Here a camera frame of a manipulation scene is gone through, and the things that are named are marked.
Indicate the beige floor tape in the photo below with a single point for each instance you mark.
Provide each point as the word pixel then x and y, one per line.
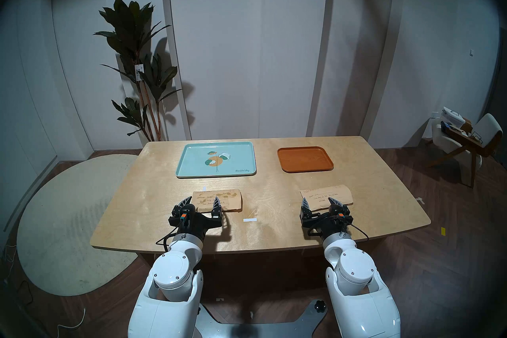
pixel 420 200

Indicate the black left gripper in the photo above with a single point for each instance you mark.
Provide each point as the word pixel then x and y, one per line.
pixel 196 222

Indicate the small dark blue object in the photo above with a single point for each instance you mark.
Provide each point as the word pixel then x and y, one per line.
pixel 446 128

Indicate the tall green leafy plant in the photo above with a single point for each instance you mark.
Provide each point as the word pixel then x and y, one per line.
pixel 130 24

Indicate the grey metal robot base plate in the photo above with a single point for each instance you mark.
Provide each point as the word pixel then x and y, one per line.
pixel 245 330

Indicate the white armchair with wooden frame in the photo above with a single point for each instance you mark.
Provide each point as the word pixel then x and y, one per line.
pixel 489 127

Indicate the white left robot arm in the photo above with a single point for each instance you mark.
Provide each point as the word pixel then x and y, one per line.
pixel 176 270

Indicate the round beige rug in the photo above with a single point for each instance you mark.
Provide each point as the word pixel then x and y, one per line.
pixel 59 222

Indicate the white box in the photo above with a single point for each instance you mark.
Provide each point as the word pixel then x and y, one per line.
pixel 451 116

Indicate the stained brown envelope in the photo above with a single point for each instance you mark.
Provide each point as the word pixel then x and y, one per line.
pixel 231 200

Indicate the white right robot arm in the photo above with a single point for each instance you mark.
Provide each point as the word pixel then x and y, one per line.
pixel 356 270

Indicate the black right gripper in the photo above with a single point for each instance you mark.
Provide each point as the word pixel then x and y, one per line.
pixel 326 224

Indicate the black base knob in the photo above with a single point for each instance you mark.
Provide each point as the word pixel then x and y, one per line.
pixel 320 306

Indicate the orange tray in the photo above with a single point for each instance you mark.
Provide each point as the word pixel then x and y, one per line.
pixel 305 159

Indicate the plain brown envelope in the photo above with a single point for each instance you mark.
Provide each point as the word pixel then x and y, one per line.
pixel 321 194

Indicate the white plant tag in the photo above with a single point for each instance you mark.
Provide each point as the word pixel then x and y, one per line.
pixel 139 72

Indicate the teal tray with leaf print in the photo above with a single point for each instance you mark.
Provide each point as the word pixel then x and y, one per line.
pixel 194 163

